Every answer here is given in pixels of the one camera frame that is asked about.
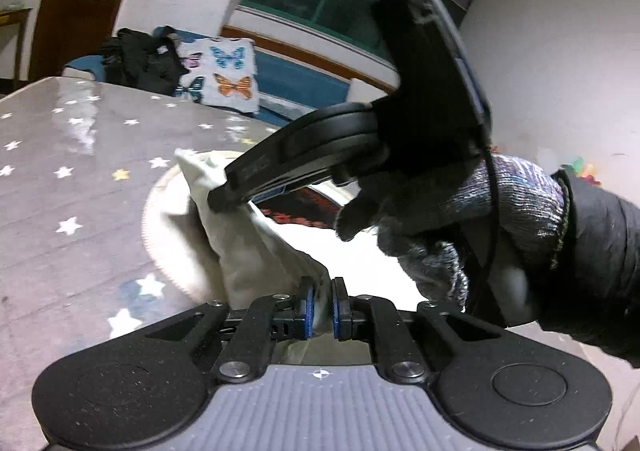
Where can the butterfly print pillow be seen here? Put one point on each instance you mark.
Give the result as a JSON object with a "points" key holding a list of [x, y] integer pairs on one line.
{"points": [[225, 81]]}

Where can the grey star-print tablecloth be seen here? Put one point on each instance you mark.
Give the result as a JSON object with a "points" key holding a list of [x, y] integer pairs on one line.
{"points": [[75, 181]]}

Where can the brown wooden door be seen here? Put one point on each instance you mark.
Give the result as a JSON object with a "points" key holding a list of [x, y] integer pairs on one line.
{"points": [[55, 31]]}

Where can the colourful pinwheel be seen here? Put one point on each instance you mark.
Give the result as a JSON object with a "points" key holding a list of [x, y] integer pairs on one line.
{"points": [[582, 167]]}

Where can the person's right forearm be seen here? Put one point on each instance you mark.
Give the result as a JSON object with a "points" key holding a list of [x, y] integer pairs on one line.
{"points": [[600, 271]]}

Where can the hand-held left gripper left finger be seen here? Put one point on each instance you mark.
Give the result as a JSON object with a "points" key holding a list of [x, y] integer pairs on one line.
{"points": [[306, 311]]}

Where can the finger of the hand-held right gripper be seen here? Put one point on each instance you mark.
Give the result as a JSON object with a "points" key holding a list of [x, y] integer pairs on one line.
{"points": [[260, 171], [285, 192]]}

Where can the plain grey pillow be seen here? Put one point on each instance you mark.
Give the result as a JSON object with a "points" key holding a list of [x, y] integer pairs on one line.
{"points": [[362, 90]]}

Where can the wooden side table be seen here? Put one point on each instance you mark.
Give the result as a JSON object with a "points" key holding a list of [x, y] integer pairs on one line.
{"points": [[12, 16]]}

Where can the pale green garment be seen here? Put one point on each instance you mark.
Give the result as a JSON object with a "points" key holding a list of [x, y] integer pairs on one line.
{"points": [[240, 241]]}

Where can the black bag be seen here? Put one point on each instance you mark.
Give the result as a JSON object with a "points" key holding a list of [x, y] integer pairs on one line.
{"points": [[140, 61]]}

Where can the blue sofa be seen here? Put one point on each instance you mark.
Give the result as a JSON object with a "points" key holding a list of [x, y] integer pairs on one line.
{"points": [[295, 81]]}

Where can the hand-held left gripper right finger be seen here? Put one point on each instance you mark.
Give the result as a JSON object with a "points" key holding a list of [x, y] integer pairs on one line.
{"points": [[340, 311]]}

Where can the person's right hand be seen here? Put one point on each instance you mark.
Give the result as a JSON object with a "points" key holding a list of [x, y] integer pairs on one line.
{"points": [[425, 226]]}

